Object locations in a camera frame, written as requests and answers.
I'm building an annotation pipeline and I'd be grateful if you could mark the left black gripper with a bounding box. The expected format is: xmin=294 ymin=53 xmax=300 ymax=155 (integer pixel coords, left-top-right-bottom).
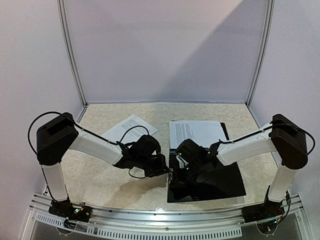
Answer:
xmin=135 ymin=154 xmax=170 ymax=179

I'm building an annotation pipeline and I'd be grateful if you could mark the printed paper stack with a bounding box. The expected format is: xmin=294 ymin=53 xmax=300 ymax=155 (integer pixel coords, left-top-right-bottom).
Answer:
xmin=101 ymin=114 xmax=158 ymax=144

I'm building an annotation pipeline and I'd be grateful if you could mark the black file folder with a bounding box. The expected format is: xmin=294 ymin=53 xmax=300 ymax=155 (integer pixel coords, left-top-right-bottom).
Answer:
xmin=167 ymin=122 xmax=247 ymax=204

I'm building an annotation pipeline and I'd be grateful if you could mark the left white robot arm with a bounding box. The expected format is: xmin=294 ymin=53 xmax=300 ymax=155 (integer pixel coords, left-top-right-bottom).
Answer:
xmin=36 ymin=112 xmax=169 ymax=217

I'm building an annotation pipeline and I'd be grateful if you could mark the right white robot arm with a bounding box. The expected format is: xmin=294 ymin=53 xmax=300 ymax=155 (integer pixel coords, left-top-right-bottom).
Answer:
xmin=171 ymin=114 xmax=310 ymax=218

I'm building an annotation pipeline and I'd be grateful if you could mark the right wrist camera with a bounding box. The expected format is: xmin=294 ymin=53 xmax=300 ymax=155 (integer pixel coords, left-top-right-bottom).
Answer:
xmin=176 ymin=155 xmax=187 ymax=169

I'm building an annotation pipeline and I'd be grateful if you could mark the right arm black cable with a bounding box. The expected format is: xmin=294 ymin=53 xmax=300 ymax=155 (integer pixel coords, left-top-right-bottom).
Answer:
xmin=219 ymin=119 xmax=316 ymax=201

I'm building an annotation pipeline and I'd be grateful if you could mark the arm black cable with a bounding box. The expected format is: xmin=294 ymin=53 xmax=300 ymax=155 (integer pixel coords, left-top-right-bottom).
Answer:
xmin=219 ymin=119 xmax=316 ymax=201
xmin=27 ymin=111 xmax=151 ymax=180

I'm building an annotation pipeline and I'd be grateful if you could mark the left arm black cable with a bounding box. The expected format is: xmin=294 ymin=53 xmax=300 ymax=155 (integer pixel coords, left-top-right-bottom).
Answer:
xmin=27 ymin=111 xmax=151 ymax=180

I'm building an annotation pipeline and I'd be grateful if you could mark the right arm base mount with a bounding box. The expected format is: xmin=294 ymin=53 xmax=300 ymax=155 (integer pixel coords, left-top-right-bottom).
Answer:
xmin=241 ymin=198 xmax=291 ymax=224

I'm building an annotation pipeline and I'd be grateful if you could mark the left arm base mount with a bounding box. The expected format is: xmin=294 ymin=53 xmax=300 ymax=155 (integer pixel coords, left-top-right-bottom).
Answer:
xmin=48 ymin=199 xmax=93 ymax=223

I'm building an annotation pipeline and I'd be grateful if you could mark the curved aluminium rail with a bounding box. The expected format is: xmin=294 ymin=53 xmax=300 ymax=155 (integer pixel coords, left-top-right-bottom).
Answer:
xmin=29 ymin=192 xmax=305 ymax=228

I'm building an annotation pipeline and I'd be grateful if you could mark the perforated white cable tray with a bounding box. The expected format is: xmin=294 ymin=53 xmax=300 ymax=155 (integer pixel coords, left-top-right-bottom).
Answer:
xmin=30 ymin=213 xmax=243 ymax=240

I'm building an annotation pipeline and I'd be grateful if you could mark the right aluminium frame post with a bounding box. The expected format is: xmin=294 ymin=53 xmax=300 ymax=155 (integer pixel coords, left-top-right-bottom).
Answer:
xmin=245 ymin=0 xmax=275 ymax=108

